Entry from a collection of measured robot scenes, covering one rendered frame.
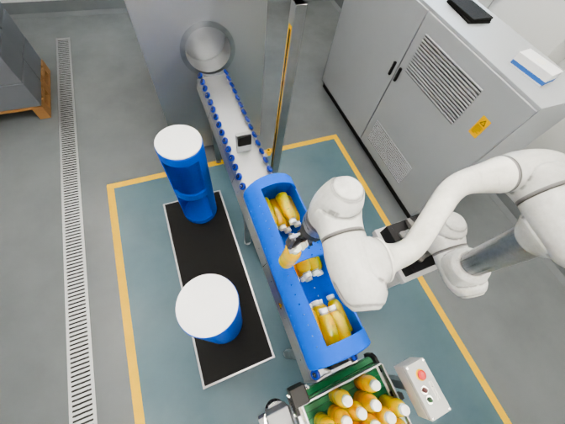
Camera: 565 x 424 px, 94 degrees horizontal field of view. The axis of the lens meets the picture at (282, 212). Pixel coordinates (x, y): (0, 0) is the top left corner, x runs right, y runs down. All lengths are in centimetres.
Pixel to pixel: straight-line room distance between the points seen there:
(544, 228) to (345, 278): 53
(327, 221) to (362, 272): 13
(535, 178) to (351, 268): 53
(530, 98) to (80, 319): 336
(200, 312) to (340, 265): 87
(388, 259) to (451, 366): 231
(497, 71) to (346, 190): 185
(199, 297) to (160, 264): 125
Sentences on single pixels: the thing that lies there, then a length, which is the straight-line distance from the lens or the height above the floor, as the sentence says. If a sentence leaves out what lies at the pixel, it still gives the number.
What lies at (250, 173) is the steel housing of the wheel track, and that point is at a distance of 172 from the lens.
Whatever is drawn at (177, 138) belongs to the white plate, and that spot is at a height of 104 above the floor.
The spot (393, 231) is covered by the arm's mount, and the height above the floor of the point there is 109.
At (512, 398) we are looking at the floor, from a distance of 316.
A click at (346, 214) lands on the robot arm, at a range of 57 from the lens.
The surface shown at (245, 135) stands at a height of 108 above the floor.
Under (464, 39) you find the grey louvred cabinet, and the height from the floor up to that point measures 144.
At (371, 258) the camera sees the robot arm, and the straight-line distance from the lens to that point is 57.
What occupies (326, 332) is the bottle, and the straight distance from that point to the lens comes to 122.
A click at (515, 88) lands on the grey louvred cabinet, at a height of 143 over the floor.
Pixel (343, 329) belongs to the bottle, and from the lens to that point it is 126.
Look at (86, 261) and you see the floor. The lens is 278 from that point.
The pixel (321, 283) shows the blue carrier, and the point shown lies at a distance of 141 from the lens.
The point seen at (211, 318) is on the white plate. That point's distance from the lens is 130.
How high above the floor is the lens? 232
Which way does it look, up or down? 61 degrees down
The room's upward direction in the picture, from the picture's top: 14 degrees clockwise
